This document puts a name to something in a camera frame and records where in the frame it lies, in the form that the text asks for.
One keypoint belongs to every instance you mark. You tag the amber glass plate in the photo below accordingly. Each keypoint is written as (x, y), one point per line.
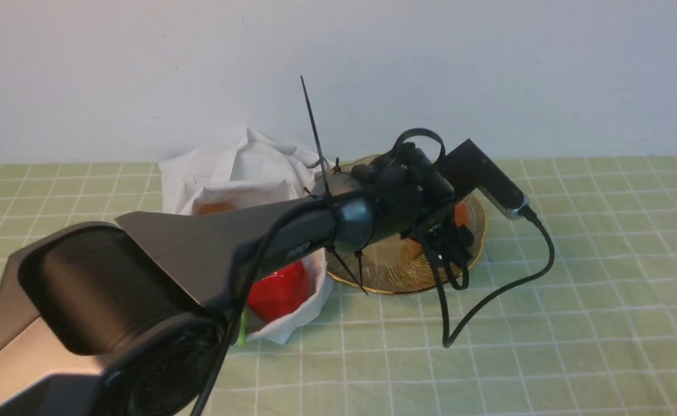
(375, 268)

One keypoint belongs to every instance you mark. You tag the green toy vegetable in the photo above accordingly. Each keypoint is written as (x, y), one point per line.
(242, 327)

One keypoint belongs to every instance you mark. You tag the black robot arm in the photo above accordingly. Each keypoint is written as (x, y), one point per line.
(135, 318)

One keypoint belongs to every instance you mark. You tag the green checked tablecloth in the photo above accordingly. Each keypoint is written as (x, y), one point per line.
(596, 336)

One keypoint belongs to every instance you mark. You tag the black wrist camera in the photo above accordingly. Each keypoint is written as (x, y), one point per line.
(483, 173)

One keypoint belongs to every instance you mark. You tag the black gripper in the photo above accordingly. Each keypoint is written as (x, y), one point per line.
(409, 194)

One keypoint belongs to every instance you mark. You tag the red toy bell pepper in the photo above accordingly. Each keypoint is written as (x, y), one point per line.
(280, 293)

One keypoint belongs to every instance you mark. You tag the orange toy pumpkin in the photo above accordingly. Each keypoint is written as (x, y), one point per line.
(408, 249)

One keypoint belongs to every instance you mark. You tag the white cloth bag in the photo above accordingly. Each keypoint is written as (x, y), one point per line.
(242, 169)

